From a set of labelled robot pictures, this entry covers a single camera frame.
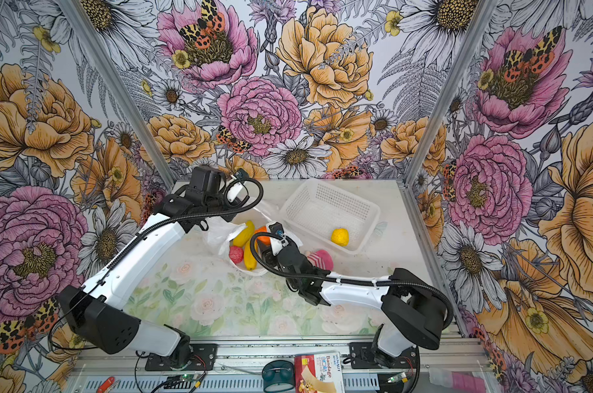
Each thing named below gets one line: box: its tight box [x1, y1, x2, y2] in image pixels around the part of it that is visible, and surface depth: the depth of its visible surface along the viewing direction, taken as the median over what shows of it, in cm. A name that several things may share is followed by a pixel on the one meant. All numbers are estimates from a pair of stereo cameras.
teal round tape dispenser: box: [262, 359, 295, 393], surface depth 66 cm
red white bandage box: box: [294, 352, 346, 393], surface depth 70 cm
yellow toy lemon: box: [330, 227, 350, 247], surface depth 98 cm
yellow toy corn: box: [243, 241, 258, 272], surface depth 93 cm
